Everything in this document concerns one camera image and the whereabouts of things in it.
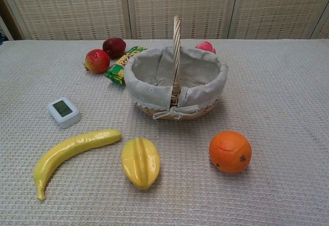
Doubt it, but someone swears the woven folding screen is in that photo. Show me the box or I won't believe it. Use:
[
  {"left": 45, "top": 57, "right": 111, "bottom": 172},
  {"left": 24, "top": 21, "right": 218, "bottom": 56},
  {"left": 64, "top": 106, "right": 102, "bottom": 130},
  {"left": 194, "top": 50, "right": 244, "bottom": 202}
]
[{"left": 0, "top": 0, "right": 329, "bottom": 41}]

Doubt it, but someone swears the beige woven tablecloth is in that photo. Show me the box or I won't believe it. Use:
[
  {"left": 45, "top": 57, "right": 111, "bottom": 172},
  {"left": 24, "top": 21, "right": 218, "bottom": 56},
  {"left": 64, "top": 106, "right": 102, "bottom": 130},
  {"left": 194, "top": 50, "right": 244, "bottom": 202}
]
[{"left": 0, "top": 39, "right": 329, "bottom": 226}]

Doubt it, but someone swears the yellow banana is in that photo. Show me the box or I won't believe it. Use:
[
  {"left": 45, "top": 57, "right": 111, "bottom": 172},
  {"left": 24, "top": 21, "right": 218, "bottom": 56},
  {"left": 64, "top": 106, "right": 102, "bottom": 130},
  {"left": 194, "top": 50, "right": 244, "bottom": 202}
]
[{"left": 33, "top": 128, "right": 122, "bottom": 201}]

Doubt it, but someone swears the dark red apple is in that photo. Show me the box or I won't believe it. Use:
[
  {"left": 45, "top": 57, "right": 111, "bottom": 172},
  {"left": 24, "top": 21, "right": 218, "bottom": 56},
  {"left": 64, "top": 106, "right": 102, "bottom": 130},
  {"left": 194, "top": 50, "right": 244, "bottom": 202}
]
[{"left": 102, "top": 37, "right": 127, "bottom": 59}]

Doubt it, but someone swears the green yellow snack packet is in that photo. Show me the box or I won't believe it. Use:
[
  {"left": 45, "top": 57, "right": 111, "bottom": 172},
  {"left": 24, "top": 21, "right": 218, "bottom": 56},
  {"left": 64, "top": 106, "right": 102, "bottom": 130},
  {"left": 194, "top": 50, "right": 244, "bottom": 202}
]
[{"left": 104, "top": 45, "right": 149, "bottom": 86}]

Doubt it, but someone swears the red yellow apple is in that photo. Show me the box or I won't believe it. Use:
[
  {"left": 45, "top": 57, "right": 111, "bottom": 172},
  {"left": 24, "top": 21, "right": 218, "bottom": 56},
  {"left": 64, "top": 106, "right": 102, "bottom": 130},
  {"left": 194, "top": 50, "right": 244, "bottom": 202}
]
[{"left": 84, "top": 48, "right": 111, "bottom": 74}]

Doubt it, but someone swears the wicker basket with cloth lining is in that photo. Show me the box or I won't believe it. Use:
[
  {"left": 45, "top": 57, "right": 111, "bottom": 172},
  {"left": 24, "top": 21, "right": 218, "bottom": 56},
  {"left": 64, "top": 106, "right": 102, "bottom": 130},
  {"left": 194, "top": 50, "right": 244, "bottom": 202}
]
[{"left": 123, "top": 15, "right": 229, "bottom": 121}]

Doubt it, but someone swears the orange fruit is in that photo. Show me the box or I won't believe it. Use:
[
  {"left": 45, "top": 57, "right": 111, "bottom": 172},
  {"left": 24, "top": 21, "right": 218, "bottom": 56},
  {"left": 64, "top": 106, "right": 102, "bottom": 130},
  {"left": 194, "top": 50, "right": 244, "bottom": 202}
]
[{"left": 208, "top": 130, "right": 252, "bottom": 174}]

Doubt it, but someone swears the pink peach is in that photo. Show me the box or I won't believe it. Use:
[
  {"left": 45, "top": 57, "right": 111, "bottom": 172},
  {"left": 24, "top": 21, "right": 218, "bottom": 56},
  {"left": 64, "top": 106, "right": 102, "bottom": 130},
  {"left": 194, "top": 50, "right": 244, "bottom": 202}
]
[{"left": 195, "top": 41, "right": 217, "bottom": 54}]

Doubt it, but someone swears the yellow starfruit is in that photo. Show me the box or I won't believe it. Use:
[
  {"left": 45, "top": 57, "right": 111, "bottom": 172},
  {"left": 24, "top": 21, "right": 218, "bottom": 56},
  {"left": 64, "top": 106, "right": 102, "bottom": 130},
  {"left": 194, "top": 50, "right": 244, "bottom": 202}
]
[{"left": 121, "top": 136, "right": 161, "bottom": 191}]

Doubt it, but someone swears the white digital thermometer clock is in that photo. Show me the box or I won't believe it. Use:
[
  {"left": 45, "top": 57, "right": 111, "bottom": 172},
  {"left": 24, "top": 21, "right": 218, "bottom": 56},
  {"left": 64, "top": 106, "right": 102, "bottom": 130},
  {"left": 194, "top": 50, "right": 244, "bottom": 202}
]
[{"left": 46, "top": 97, "right": 82, "bottom": 129}]

